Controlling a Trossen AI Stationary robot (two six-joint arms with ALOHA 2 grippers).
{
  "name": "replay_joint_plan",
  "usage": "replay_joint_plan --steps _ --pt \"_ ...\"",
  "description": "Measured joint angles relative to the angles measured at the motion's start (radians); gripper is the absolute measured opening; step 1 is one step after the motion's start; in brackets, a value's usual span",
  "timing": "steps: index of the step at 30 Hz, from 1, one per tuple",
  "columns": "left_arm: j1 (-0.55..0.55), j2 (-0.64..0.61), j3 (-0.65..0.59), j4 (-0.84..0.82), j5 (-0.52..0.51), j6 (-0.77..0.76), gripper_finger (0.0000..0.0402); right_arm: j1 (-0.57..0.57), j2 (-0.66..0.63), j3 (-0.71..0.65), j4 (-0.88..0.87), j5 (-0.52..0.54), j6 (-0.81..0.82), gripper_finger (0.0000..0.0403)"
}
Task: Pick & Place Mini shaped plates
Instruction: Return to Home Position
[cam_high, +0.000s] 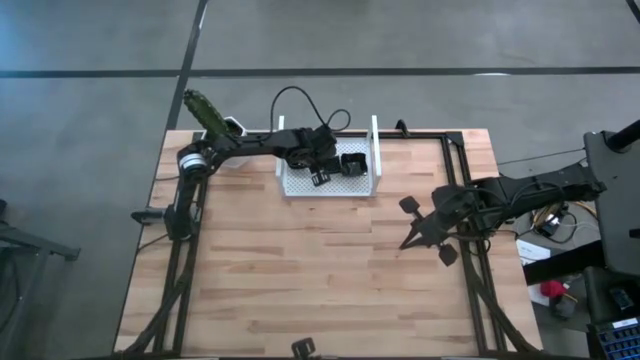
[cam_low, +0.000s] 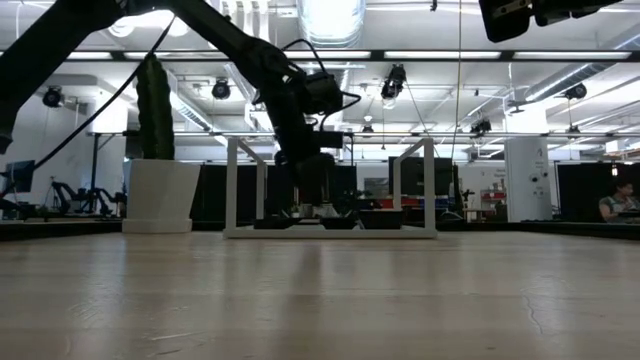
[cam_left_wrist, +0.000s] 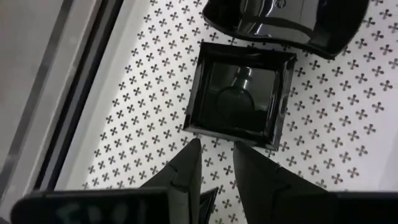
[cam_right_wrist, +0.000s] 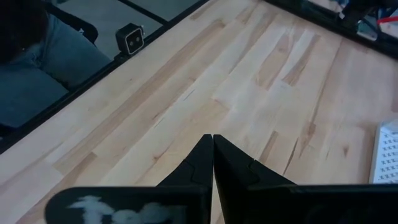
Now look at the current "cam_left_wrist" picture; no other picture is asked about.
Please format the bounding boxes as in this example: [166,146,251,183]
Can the white perforated tray rack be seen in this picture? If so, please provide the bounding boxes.
[54,0,398,224]

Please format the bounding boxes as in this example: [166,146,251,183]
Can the black teardrop mini plate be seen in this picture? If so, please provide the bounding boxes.
[198,186,220,224]

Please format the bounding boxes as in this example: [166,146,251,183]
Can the black wavy square mini bowl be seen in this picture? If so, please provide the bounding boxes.
[201,0,371,60]

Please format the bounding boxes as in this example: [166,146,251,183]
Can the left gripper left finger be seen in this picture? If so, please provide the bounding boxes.
[139,139,203,224]

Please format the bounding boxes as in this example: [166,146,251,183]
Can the black square mini plate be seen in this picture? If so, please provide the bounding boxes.
[182,42,298,152]

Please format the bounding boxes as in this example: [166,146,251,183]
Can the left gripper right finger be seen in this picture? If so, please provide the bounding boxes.
[233,142,327,224]

